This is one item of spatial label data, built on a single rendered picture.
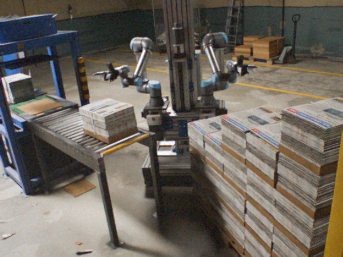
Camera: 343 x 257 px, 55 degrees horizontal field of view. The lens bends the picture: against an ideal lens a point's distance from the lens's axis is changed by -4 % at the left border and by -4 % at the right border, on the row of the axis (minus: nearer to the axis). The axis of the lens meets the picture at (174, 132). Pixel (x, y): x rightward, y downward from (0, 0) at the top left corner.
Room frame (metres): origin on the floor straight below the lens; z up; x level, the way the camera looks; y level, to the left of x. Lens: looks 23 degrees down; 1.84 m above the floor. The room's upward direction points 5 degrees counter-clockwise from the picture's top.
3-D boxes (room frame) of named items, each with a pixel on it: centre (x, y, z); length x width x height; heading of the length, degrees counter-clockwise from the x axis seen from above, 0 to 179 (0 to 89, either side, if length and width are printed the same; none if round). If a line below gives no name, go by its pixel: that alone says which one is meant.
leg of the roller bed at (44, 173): (3.05, 1.38, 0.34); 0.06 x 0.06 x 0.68; 42
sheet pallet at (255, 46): (8.74, -2.41, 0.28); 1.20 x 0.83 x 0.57; 42
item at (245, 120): (1.96, -0.52, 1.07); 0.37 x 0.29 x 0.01; 111
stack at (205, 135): (2.09, -0.49, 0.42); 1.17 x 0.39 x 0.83; 20
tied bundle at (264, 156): (1.69, -0.63, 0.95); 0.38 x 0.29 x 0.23; 108
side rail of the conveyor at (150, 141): (2.96, 0.61, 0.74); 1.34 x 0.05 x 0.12; 42
